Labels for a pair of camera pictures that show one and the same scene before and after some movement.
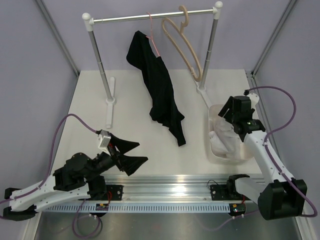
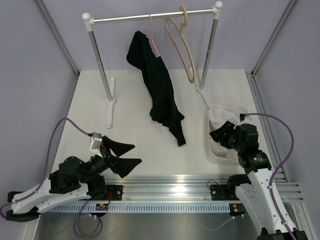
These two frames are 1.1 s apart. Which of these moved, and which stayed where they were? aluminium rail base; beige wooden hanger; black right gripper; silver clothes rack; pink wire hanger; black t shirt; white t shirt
Moved: white t shirt; beige wooden hanger; black right gripper
Stayed: silver clothes rack; black t shirt; aluminium rail base; pink wire hanger
